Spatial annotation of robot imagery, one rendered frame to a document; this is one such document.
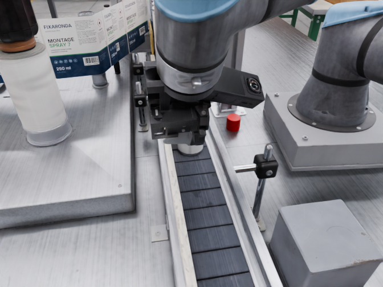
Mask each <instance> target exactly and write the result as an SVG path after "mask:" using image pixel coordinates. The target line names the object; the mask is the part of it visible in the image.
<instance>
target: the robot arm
mask: <svg viewBox="0 0 383 287"><path fill-rule="evenodd" d="M316 1H318V0H154V20H155V35H156V61H145V62H144V66H145V77H146V88H147V95H148V105H149V116H150V127H151V133H152V139H153V140H156V139H163V138H165V139H164V140H163V143H165V144H187V145H188V146H193V145H196V146H198V145H203V144H204V141H205V137H206V130H208V128H209V122H210V115H209V108H210V107H211V101H212V102H217V103H223V104H229V105H235V106H241V107H244V108H250V109H253V108H254V107H256V106H257V105H259V104H260V103H262V102H263V101H264V100H265V98H264V94H263V90H262V85H261V83H260V80H259V77H258V75H255V74H251V73H248V72H244V71H240V70H237V69H233V68H229V67H225V66H223V65H224V63H225V59H226V56H227V53H228V50H229V47H230V43H231V40H232V37H233V35H235V34H236V33H238V32H240V31H243V30H245V29H247V28H250V27H252V26H255V25H257V24H260V23H262V22H265V21H267V20H269V19H272V18H274V17H277V16H279V15H282V14H284V13H287V12H289V11H291V10H294V9H297V8H299V7H302V6H304V5H311V4H313V3H315V2H316ZM321 28H322V30H321V35H320V39H319V44H318V47H317V51H316V56H315V61H314V64H313V68H312V72H311V75H310V77H309V79H308V80H307V82H306V84H305V86H304V87H303V89H302V90H301V92H300V93H299V95H298V98H297V101H296V108H297V110H298V111H299V112H300V113H301V114H302V115H304V116H305V117H307V118H309V119H310V120H313V121H316V122H319V123H321V124H326V125H332V126H354V125H358V124H360V123H362V122H364V121H365V119H366V117H367V115H368V112H369V83H370V81H374V82H377V83H379V84H382V85H383V1H354V2H343V3H337V4H335V5H332V6H331V7H330V8H329V9H328V11H327V13H326V16H325V20H324V23H323V25H322V26H321ZM151 107H152V108H151ZM162 131H163V132H162ZM154 133H161V134H154Z"/></svg>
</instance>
